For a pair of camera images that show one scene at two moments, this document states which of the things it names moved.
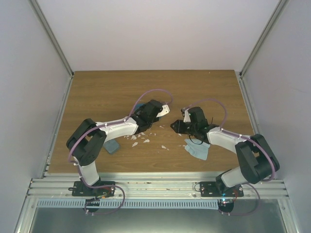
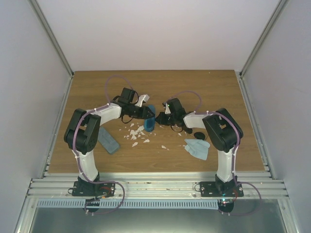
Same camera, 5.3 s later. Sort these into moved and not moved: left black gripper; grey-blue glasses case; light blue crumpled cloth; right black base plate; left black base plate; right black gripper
Moved: left black gripper; right black gripper
Not moved: grey-blue glasses case; light blue crumpled cloth; left black base plate; right black base plate
